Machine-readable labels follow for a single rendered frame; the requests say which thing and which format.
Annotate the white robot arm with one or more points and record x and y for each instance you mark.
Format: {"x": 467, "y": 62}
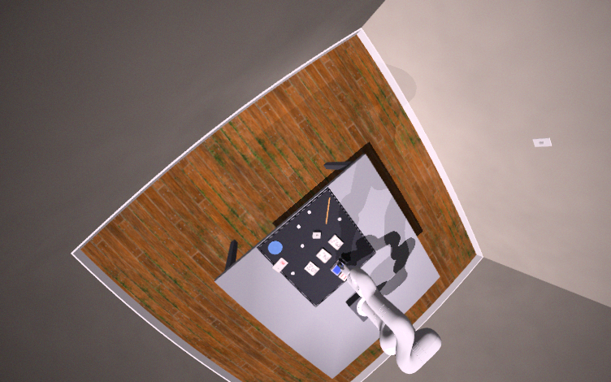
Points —
{"x": 402, "y": 338}

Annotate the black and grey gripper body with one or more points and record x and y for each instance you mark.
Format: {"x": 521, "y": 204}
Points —
{"x": 346, "y": 270}

